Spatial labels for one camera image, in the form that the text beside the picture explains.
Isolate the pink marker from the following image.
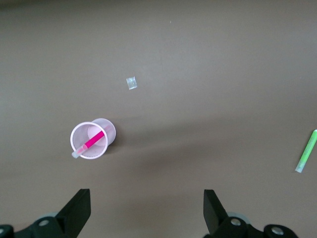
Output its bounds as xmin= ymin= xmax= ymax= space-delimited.
xmin=71 ymin=125 xmax=111 ymax=159

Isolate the translucent plastic cup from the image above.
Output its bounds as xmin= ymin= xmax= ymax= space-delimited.
xmin=70 ymin=118 xmax=117 ymax=160

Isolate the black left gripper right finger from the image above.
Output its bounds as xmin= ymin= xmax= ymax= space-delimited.
xmin=203 ymin=189 xmax=298 ymax=238

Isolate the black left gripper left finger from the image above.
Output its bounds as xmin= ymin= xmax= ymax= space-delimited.
xmin=0 ymin=188 xmax=91 ymax=238

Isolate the green marker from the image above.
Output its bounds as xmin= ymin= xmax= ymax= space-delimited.
xmin=294 ymin=128 xmax=317 ymax=174

